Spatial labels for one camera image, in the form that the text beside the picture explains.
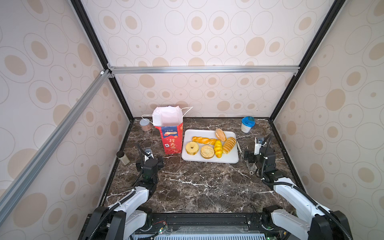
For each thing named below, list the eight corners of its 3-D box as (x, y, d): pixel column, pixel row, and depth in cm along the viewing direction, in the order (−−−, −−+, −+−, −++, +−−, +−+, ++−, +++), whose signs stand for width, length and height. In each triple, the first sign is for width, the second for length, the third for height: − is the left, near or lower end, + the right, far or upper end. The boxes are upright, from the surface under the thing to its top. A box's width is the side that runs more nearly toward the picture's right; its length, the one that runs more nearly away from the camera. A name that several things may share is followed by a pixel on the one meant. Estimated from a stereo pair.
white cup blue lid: (240, 133, 113) (244, 124, 104) (238, 126, 118) (242, 116, 109) (251, 133, 113) (256, 124, 104) (249, 126, 118) (253, 116, 109)
